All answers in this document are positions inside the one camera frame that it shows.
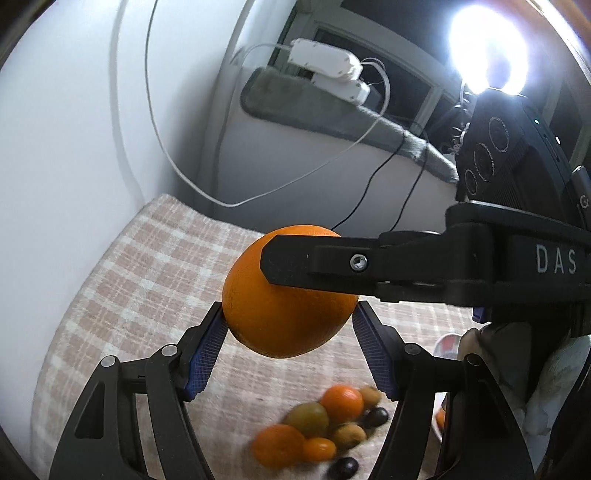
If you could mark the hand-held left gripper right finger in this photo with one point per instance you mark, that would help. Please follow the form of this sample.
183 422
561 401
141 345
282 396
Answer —
373 350

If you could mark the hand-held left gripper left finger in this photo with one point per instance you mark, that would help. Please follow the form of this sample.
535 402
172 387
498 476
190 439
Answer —
207 350

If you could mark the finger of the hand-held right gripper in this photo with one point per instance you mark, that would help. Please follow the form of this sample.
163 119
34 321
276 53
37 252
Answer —
314 263

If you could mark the large orange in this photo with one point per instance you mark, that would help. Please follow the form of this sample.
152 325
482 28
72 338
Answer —
277 318

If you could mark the white floral plate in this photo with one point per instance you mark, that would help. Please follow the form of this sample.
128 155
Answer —
447 344

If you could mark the brown longan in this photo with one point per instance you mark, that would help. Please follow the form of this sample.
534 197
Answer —
349 436
371 395

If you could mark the green citrus fruit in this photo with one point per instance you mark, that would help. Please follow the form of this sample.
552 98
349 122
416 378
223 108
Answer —
307 417

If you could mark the person's right hand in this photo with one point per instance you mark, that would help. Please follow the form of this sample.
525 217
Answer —
563 383

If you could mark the dark purple fruit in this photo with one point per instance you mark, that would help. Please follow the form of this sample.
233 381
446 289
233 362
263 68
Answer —
342 467
375 417

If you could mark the checked beige tablecloth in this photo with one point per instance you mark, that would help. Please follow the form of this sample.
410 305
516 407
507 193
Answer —
138 286

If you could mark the black lamp stand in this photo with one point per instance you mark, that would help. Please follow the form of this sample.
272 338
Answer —
461 134

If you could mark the grey windowsill cloth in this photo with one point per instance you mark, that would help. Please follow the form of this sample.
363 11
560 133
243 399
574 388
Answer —
295 101

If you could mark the white power strip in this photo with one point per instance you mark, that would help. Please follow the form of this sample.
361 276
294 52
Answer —
323 57
344 90

